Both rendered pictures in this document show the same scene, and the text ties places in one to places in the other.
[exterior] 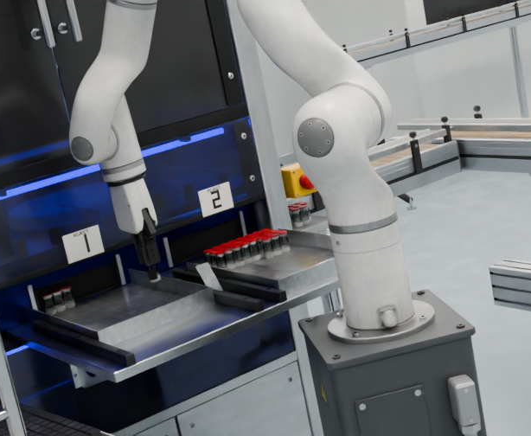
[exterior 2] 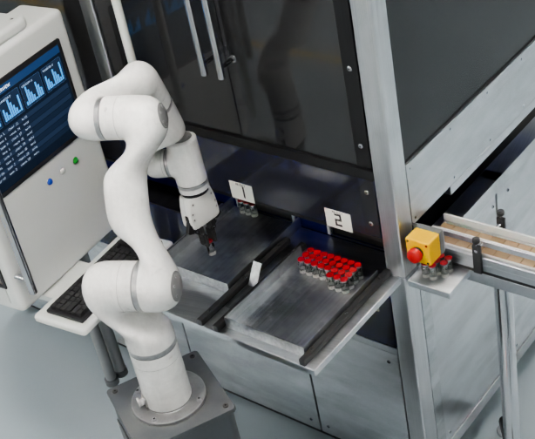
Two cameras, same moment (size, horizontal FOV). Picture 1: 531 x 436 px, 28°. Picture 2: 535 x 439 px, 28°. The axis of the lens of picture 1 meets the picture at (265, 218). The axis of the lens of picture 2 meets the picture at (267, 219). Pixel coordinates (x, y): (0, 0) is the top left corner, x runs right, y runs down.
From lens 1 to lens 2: 3.07 m
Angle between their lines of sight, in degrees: 73
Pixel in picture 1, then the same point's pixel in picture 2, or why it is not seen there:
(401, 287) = (149, 394)
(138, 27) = not seen: hidden behind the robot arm
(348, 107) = (93, 287)
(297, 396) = (394, 375)
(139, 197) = (184, 209)
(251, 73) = (378, 152)
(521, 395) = not seen: outside the picture
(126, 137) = (177, 172)
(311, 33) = (116, 225)
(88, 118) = not seen: hidden behind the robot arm
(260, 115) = (383, 186)
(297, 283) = (238, 327)
